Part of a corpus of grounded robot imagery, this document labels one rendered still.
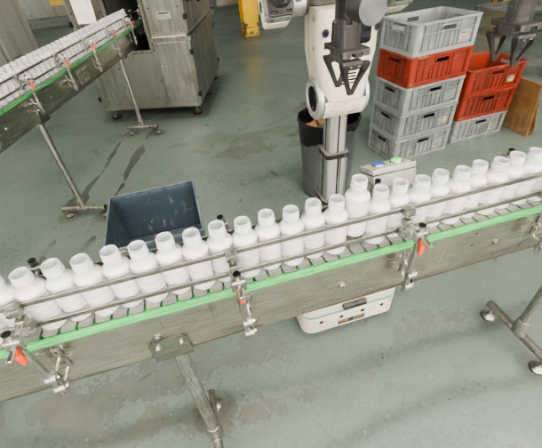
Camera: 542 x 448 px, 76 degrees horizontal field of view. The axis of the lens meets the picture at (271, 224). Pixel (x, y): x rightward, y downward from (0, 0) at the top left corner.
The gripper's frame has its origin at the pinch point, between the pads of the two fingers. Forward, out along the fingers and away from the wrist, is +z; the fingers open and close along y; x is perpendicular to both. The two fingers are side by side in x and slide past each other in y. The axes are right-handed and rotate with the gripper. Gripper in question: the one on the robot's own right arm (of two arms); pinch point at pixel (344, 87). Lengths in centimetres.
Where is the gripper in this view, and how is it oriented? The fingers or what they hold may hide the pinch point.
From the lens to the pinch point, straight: 89.7
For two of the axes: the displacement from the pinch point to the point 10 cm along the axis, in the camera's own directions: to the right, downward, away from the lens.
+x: 9.5, -2.5, 1.9
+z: 0.7, 7.7, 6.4
